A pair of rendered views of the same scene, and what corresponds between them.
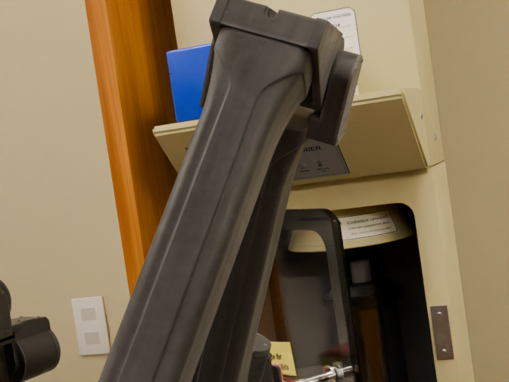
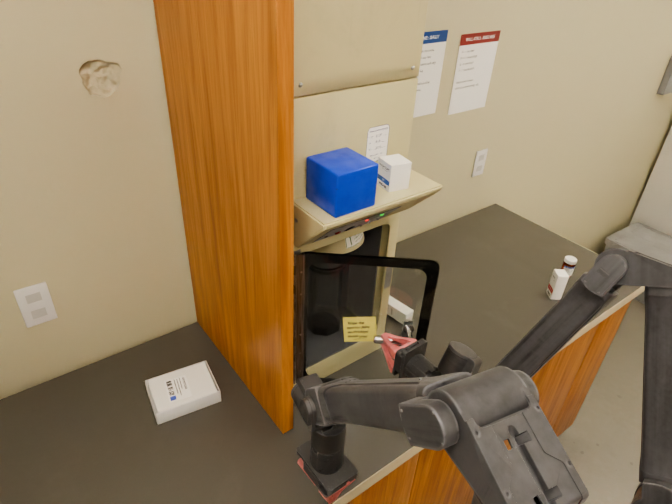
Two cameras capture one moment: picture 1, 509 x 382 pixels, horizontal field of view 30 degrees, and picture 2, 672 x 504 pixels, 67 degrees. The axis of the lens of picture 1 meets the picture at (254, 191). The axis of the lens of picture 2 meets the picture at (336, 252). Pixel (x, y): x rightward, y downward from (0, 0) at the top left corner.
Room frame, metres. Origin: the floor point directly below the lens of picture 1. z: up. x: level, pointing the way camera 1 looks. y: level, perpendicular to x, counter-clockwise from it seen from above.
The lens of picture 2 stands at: (0.76, 0.79, 1.98)
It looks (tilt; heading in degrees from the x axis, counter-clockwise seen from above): 33 degrees down; 301
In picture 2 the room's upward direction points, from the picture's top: 3 degrees clockwise
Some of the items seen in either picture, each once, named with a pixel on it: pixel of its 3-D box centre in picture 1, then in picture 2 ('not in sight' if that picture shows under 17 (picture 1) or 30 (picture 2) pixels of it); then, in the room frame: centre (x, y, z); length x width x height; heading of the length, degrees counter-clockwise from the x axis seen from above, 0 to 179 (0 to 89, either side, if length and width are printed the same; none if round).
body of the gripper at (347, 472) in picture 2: not in sight; (327, 453); (1.03, 0.33, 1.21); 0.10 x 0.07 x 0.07; 159
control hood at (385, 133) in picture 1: (291, 146); (368, 213); (1.19, -0.05, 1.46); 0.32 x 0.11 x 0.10; 69
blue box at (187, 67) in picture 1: (222, 81); (341, 181); (1.22, 0.02, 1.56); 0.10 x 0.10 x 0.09; 69
